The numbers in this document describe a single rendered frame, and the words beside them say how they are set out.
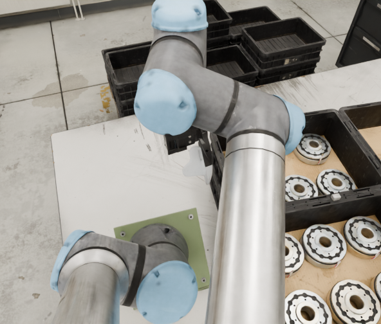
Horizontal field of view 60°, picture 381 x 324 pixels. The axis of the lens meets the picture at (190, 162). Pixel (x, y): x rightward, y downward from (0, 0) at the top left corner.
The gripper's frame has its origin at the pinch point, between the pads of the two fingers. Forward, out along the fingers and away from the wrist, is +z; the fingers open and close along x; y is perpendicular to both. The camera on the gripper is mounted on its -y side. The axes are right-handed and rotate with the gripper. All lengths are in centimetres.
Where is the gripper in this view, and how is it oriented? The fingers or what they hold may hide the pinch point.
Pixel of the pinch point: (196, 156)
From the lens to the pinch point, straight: 72.8
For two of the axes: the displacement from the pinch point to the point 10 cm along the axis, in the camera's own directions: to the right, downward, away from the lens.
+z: 0.3, 5.8, 8.1
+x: 3.8, 7.5, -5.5
